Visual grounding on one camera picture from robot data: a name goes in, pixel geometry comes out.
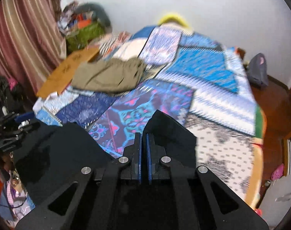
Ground black pants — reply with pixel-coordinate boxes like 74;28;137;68
13;110;197;205

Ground wooden lap desk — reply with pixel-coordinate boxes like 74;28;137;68
36;47;99;99

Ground striped maroon curtain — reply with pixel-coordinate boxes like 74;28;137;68
0;0;66;97

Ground khaki folded shorts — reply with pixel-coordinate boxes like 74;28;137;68
71;57;146;94

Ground blue patchwork bedspread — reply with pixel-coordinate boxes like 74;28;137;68
33;23;266;208

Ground green patterned bag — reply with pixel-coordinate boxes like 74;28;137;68
65;22;105;52

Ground grey backpack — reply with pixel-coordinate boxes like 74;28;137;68
246;53;269;88

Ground dark teal pillow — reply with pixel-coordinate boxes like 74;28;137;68
74;3;111;28

